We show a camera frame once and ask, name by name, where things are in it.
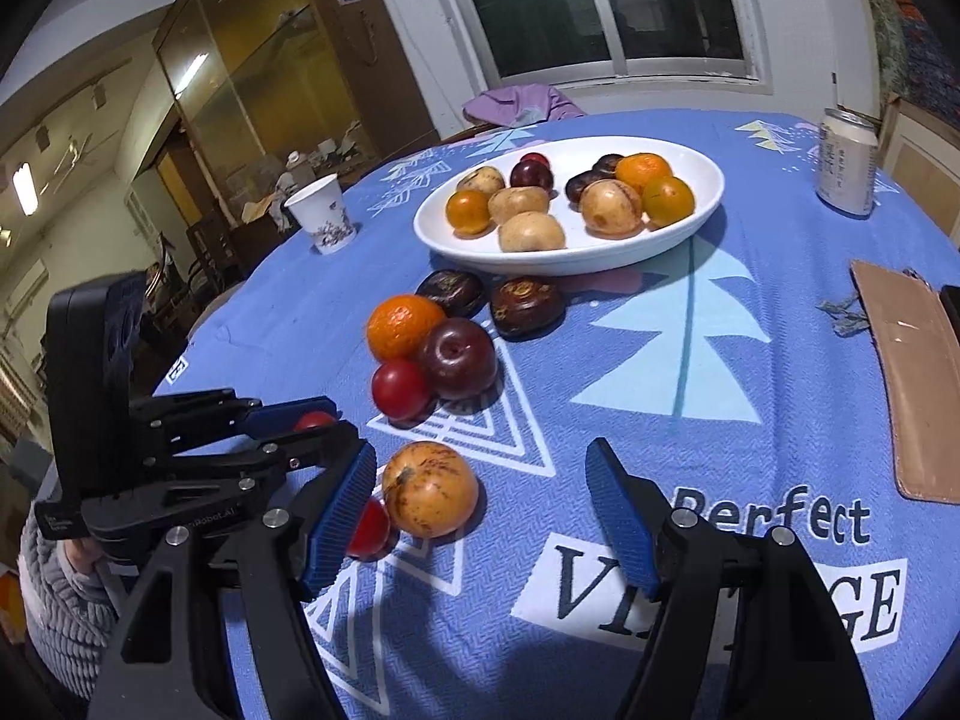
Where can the window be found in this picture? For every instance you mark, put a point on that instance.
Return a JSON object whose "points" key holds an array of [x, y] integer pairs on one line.
{"points": [[600, 0]]}

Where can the ceiling fluorescent light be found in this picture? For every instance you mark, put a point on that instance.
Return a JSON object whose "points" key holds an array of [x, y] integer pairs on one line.
{"points": [[22, 189]]}

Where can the wooden framed panel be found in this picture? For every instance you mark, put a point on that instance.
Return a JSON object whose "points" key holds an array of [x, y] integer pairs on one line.
{"points": [[922, 157]]}

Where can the yellow pear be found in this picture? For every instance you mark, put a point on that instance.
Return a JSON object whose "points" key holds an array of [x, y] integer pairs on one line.
{"points": [[519, 202], [611, 210], [532, 234], [480, 180]]}

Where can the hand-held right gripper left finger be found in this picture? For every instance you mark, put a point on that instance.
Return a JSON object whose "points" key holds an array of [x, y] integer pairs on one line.
{"points": [[345, 525]]}

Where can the orange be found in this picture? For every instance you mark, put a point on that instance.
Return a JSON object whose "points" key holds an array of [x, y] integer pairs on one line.
{"points": [[643, 169], [669, 202], [469, 211], [401, 322]]}

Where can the wooden glass cabinet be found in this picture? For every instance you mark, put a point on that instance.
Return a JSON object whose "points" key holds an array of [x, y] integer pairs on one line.
{"points": [[247, 90]]}

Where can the orange-yellow round fruit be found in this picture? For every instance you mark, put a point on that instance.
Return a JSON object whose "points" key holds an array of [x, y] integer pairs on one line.
{"points": [[430, 489]]}

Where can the dark brown mangosteen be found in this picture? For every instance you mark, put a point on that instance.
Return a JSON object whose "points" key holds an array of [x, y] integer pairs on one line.
{"points": [[527, 309], [607, 163], [579, 186], [450, 292]]}

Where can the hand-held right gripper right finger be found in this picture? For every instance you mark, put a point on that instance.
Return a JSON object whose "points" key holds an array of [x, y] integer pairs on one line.
{"points": [[622, 525]]}

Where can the purple jacket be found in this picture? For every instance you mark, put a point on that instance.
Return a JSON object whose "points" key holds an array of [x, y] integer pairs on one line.
{"points": [[517, 105]]}

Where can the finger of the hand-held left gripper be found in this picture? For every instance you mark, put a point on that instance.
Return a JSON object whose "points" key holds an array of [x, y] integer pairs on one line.
{"points": [[285, 414], [330, 441]]}

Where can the white drink can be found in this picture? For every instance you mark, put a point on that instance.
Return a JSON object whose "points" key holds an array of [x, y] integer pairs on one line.
{"points": [[844, 165]]}

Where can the brown leather pouch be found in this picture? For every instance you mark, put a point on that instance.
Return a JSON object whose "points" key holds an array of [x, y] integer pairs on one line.
{"points": [[907, 375]]}

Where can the dark red plum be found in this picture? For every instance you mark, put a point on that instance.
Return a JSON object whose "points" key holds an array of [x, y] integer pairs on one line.
{"points": [[461, 360], [531, 178]]}

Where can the small red plum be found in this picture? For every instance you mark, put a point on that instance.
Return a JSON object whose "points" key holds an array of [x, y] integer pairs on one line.
{"points": [[315, 420], [371, 532]]}

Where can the white oval plate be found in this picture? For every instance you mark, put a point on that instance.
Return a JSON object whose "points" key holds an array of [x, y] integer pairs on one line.
{"points": [[570, 150]]}

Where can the blue printed tablecloth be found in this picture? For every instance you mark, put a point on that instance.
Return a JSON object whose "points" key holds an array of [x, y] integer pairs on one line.
{"points": [[750, 240]]}

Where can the small red tomato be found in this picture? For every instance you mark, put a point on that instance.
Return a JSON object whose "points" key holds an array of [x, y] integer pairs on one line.
{"points": [[401, 390]]}

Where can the grey fabric tassel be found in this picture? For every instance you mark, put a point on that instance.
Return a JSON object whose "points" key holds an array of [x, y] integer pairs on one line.
{"points": [[844, 315]]}

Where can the white paper cup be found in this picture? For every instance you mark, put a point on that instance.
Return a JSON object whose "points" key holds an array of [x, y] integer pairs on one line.
{"points": [[326, 217]]}

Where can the person's left forearm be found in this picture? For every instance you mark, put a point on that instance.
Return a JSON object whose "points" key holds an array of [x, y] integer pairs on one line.
{"points": [[60, 600]]}

